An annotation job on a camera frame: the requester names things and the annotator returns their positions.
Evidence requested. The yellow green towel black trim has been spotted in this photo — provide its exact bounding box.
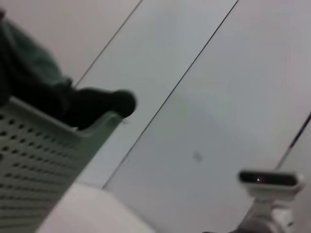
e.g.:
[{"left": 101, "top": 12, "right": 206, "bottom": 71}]
[{"left": 0, "top": 19, "right": 73, "bottom": 107}]

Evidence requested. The green perforated plastic storage box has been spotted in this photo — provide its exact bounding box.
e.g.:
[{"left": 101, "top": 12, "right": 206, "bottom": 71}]
[{"left": 0, "top": 96, "right": 127, "bottom": 233}]

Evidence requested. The black cloth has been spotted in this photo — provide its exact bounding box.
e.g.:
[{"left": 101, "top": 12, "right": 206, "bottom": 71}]
[{"left": 46, "top": 82, "right": 138, "bottom": 131}]

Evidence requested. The white mounted head camera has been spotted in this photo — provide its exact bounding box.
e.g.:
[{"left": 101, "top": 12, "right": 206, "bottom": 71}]
[{"left": 237, "top": 169, "right": 306, "bottom": 233}]

